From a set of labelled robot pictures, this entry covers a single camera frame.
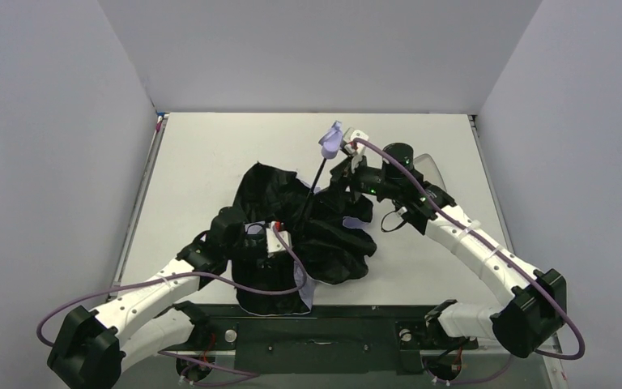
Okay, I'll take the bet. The lilac black umbrella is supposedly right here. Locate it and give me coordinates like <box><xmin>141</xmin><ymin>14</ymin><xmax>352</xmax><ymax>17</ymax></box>
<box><xmin>211</xmin><ymin>121</ymin><xmax>379</xmax><ymax>317</ymax></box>

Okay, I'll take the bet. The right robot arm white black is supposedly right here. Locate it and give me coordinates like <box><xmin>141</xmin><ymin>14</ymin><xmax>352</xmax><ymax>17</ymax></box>
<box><xmin>330</xmin><ymin>139</ymin><xmax>567</xmax><ymax>358</ymax></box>

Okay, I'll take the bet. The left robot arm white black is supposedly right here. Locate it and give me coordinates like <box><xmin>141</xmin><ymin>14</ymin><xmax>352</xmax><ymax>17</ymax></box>
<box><xmin>36</xmin><ymin>207</ymin><xmax>288</xmax><ymax>388</ymax></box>

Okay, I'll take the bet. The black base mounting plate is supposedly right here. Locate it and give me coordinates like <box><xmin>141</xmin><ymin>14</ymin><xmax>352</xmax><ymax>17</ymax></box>
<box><xmin>168</xmin><ymin>302</ymin><xmax>479</xmax><ymax>374</ymax></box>

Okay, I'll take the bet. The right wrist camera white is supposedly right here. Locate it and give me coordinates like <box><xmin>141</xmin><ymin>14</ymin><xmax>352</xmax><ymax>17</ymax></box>
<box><xmin>341</xmin><ymin>127</ymin><xmax>369</xmax><ymax>173</ymax></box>

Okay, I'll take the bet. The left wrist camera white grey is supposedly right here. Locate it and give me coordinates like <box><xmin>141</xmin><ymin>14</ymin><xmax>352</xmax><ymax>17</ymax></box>
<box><xmin>265</xmin><ymin>221</ymin><xmax>292</xmax><ymax>258</ymax></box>

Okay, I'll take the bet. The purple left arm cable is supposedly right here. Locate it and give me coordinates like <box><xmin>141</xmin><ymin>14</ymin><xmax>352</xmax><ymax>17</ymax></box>
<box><xmin>36</xmin><ymin>228</ymin><xmax>309</xmax><ymax>387</ymax></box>

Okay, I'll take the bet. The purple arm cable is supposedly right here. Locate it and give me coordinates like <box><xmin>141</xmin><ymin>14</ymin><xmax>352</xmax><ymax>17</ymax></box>
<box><xmin>36</xmin><ymin>228</ymin><xmax>309</xmax><ymax>387</ymax></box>
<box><xmin>352</xmin><ymin>137</ymin><xmax>586</xmax><ymax>387</ymax></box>

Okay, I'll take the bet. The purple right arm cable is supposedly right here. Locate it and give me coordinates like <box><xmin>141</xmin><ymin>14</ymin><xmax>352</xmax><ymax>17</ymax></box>
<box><xmin>352</xmin><ymin>137</ymin><xmax>586</xmax><ymax>387</ymax></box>

